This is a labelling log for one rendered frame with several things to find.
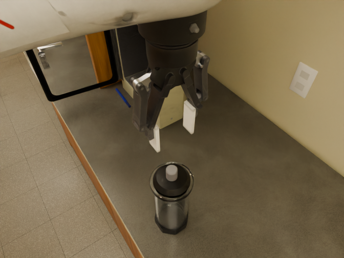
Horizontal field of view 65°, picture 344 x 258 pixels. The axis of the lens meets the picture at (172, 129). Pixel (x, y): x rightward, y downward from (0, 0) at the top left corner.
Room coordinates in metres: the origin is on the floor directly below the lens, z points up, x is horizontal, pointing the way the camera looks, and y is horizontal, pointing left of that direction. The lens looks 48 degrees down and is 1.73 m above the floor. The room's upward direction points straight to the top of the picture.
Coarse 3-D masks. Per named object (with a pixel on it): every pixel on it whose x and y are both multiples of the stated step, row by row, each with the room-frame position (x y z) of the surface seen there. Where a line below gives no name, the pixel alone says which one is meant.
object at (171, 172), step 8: (160, 168) 0.37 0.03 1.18; (168, 168) 0.35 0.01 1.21; (176, 168) 0.35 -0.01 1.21; (184, 168) 0.37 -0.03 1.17; (160, 176) 0.35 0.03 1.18; (168, 176) 0.34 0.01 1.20; (176, 176) 0.34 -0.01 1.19; (184, 176) 0.35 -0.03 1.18; (160, 184) 0.33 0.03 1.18; (168, 184) 0.33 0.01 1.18; (176, 184) 0.33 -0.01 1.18; (184, 184) 0.33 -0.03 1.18; (160, 192) 0.31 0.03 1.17; (168, 192) 0.31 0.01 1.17; (176, 192) 0.31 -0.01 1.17
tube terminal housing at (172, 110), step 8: (128, 88) 0.93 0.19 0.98; (176, 88) 0.76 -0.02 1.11; (168, 96) 0.74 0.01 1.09; (176, 96) 0.76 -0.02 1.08; (184, 96) 0.82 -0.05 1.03; (168, 104) 0.74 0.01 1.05; (176, 104) 0.76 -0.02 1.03; (160, 112) 0.72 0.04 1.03; (168, 112) 0.74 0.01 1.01; (176, 112) 0.76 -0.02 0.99; (160, 120) 0.72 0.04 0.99; (168, 120) 0.74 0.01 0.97; (176, 120) 0.76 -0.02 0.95; (160, 128) 0.72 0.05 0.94
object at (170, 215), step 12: (156, 168) 0.38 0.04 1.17; (192, 180) 0.35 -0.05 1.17; (156, 192) 0.31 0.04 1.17; (156, 204) 0.33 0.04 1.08; (168, 204) 0.30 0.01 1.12; (180, 204) 0.31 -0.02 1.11; (156, 216) 0.34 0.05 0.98; (168, 216) 0.30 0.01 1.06; (180, 216) 0.31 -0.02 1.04; (168, 228) 0.30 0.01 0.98
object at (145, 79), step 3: (150, 72) 0.33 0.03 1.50; (144, 75) 0.33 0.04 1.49; (147, 75) 0.32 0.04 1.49; (138, 78) 0.32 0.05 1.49; (141, 78) 0.32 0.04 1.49; (144, 78) 0.32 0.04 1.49; (147, 78) 0.32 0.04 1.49; (135, 81) 0.31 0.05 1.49; (138, 81) 0.31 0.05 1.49; (141, 81) 0.31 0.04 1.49; (144, 81) 0.32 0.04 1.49; (147, 81) 0.32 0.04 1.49; (135, 84) 0.31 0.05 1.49; (144, 84) 0.32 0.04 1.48; (147, 84) 0.32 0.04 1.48; (135, 87) 0.31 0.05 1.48; (147, 87) 0.31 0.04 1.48; (147, 90) 0.31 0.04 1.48
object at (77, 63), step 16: (48, 48) 0.85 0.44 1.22; (64, 48) 0.88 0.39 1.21; (80, 48) 0.90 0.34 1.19; (96, 48) 0.93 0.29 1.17; (64, 64) 0.87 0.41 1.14; (80, 64) 0.90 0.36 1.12; (96, 64) 0.92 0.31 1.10; (48, 80) 0.83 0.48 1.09; (64, 80) 0.86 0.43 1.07; (80, 80) 0.89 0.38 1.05; (96, 80) 0.92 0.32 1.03
